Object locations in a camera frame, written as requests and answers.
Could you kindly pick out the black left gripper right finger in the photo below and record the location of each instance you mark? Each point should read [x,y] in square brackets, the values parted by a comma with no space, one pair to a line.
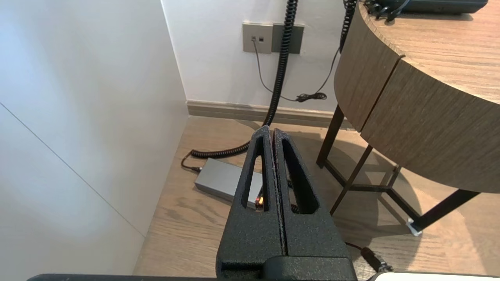
[316,238]

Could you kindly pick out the grey power adapter brick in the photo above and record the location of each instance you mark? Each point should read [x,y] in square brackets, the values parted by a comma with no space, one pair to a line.
[218,179]

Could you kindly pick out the curved wooden table drawer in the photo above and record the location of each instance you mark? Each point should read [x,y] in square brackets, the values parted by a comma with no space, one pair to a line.
[429,128]

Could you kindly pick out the grey skirting board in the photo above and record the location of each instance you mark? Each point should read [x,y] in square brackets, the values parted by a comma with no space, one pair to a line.
[234,110]

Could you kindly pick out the black and white desk telephone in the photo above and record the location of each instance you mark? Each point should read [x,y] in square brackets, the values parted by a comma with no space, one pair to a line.
[437,4]

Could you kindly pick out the round wooden side table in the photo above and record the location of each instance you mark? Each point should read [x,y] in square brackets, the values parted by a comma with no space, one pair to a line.
[449,43]

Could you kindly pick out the beige low wall socket plate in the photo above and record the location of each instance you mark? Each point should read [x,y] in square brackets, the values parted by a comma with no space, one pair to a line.
[258,38]

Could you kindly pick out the thin black telephone line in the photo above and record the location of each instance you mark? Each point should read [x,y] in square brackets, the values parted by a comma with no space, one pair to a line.
[269,88]

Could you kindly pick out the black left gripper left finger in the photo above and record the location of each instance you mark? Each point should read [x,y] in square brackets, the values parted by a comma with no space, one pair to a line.
[250,234]

